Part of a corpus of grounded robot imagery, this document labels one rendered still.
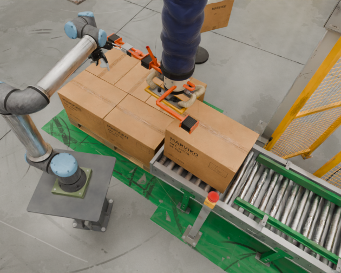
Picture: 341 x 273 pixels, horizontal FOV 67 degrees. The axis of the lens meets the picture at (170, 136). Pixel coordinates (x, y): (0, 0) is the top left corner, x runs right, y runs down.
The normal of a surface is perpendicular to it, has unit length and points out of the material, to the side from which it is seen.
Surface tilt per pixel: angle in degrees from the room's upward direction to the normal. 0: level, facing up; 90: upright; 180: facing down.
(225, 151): 0
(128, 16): 0
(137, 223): 0
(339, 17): 90
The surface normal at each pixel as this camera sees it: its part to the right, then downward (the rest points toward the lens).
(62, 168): 0.18, -0.50
